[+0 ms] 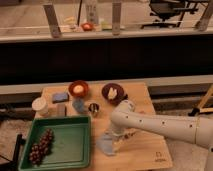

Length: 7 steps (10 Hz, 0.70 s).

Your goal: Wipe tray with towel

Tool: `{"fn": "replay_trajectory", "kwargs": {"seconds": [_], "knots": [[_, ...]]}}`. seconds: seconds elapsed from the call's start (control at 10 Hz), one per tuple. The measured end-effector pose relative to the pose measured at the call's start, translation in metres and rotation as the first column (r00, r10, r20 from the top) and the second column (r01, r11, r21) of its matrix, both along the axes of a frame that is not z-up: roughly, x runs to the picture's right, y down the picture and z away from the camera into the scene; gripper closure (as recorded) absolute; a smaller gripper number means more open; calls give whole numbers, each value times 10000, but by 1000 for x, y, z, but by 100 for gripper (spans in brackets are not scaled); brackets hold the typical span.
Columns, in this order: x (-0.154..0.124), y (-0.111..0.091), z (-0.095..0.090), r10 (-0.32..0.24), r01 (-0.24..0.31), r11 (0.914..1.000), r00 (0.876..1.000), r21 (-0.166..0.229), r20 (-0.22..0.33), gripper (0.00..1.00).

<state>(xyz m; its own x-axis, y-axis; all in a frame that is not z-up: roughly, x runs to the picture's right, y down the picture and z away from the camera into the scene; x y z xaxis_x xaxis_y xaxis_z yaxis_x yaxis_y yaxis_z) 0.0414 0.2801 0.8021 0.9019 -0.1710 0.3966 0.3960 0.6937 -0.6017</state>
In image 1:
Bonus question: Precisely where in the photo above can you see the bunch of dark grapes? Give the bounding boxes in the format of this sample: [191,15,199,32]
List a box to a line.
[29,129,54,165]

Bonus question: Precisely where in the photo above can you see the orange bowl with egg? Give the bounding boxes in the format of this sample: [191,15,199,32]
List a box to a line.
[68,80,89,98]

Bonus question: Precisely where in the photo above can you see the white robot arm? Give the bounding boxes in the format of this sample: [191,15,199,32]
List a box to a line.
[109,100,213,171]

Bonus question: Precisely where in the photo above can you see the pale food in bowl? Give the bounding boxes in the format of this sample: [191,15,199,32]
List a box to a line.
[108,88,117,100]

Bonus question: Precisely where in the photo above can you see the black office chair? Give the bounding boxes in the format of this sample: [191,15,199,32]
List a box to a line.
[141,0,198,28]

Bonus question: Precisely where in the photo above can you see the black marker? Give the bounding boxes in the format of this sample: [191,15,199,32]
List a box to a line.
[121,94,128,102]

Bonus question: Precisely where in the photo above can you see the black stand at left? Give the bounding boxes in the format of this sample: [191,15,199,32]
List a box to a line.
[0,134,26,171]

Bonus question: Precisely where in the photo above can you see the small metal cup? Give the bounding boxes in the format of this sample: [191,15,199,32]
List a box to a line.
[88,103,99,117]

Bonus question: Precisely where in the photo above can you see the white lidded cup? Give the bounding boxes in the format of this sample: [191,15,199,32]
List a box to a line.
[32,97,48,117]

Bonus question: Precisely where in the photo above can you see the green plastic tray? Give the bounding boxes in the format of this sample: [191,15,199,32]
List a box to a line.
[18,116,91,171]

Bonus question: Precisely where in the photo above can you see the dark red bowl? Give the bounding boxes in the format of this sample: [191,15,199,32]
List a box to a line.
[101,83,125,105]

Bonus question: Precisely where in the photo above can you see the orange object on shelf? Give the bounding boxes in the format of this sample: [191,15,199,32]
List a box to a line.
[81,23,94,31]

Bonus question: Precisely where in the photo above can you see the small brown block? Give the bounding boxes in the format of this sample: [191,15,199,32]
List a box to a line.
[57,104,67,117]

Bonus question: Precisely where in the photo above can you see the light blue towel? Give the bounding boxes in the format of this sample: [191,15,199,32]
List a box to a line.
[96,132,119,156]

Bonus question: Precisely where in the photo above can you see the blue sponge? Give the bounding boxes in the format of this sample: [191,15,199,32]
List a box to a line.
[52,92,69,103]

